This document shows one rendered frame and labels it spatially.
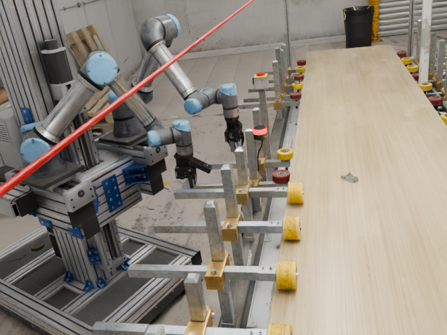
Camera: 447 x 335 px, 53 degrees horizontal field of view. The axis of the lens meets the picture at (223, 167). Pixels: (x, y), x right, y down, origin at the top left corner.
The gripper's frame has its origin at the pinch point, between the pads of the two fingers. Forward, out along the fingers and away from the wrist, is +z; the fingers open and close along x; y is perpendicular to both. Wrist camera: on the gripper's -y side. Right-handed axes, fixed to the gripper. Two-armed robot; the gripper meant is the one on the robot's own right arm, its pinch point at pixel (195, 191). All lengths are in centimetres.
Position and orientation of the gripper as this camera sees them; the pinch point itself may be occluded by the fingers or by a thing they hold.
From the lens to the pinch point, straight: 214.8
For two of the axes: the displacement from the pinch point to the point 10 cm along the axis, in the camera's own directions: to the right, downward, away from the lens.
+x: -1.9, 4.3, -8.8
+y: -9.8, 0.1, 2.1
